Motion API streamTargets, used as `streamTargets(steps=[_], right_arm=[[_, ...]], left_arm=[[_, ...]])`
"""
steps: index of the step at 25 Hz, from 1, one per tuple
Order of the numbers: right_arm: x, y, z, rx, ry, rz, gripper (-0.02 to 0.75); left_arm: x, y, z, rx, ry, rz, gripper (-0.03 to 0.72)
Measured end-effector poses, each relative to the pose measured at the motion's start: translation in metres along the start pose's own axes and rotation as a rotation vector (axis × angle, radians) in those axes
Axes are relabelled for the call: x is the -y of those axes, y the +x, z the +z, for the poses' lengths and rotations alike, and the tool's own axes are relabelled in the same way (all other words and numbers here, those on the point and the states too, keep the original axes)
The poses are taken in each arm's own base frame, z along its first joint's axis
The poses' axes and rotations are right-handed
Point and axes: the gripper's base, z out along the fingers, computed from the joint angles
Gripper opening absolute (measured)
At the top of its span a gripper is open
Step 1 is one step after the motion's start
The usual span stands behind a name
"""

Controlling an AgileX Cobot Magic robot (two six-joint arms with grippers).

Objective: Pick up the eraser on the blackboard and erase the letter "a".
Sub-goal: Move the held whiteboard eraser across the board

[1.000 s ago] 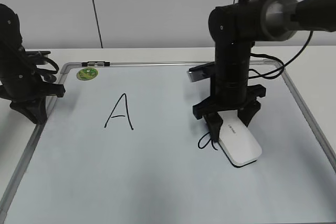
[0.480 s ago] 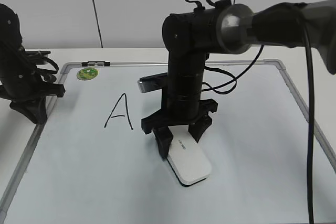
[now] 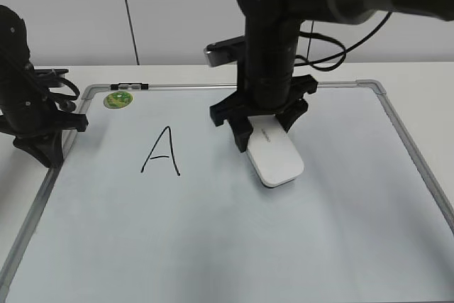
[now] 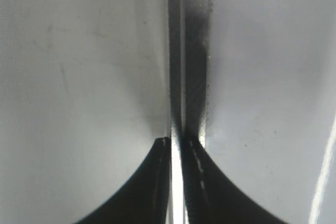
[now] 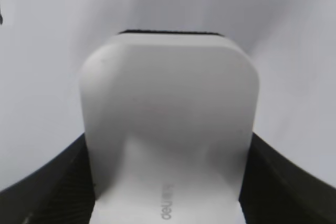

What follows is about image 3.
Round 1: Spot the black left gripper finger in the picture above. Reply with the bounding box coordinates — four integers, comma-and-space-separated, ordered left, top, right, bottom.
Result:
13, 131, 64, 168

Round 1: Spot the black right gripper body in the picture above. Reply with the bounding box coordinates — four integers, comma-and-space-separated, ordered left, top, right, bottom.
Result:
209, 75, 318, 127

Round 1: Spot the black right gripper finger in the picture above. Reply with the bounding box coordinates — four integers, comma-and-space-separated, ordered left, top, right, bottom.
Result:
228, 116, 253, 153
275, 99, 308, 133

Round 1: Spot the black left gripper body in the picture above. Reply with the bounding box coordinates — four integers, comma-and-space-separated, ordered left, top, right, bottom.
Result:
1, 99, 88, 138

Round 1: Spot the white board eraser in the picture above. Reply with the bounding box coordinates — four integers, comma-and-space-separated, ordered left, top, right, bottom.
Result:
247, 116, 304, 188

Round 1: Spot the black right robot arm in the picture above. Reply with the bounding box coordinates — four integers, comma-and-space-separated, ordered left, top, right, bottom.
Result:
204, 0, 453, 152

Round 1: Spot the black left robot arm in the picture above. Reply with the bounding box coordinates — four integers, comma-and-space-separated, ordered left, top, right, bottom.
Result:
1, 5, 88, 168

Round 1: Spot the round green magnet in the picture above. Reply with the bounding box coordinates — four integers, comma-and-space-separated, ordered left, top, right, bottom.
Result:
103, 92, 133, 109

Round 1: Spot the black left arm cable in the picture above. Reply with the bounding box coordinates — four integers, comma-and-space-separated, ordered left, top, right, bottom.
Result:
24, 67, 82, 112

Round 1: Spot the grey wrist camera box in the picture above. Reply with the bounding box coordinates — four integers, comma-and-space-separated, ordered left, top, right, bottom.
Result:
204, 36, 245, 67

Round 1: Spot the black clear frame clip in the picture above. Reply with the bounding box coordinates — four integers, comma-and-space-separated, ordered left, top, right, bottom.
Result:
110, 83, 149, 91

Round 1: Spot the white board with grey frame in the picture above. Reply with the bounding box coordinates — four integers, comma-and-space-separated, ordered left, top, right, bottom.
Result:
1, 81, 453, 302

